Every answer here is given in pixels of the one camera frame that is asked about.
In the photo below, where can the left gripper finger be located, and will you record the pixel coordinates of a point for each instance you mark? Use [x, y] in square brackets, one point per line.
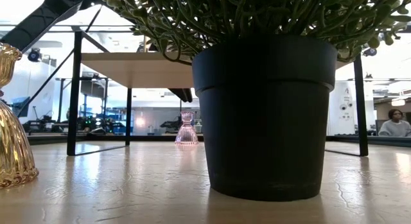
[182, 95]

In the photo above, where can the pink glass candle holder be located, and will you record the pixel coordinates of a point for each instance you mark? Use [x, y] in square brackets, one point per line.
[186, 134]

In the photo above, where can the amber glass candle holder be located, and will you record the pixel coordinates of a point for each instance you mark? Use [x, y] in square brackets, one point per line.
[13, 147]

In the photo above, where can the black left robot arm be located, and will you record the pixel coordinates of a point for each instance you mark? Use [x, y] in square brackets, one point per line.
[41, 20]

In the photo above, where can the black background robot arm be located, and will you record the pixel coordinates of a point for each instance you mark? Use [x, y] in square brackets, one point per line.
[171, 124]
[41, 125]

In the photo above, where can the wooden riser shelf black legs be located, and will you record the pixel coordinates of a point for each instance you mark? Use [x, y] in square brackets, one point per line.
[138, 68]

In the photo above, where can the artificial plant in black pot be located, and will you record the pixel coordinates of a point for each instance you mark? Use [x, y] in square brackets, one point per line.
[263, 121]

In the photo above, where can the background robot with green lights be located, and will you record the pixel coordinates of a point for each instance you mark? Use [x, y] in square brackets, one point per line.
[96, 124]

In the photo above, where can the blue background monitor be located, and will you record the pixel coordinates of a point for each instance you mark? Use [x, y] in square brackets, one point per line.
[20, 105]

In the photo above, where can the person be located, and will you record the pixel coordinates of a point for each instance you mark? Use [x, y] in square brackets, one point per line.
[395, 126]

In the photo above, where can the ceiling lamp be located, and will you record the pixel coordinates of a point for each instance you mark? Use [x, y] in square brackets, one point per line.
[398, 102]

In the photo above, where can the black metal table frame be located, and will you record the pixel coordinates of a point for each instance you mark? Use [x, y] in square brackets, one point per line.
[154, 138]

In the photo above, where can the black background frame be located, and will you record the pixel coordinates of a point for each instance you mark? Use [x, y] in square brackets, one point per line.
[61, 102]

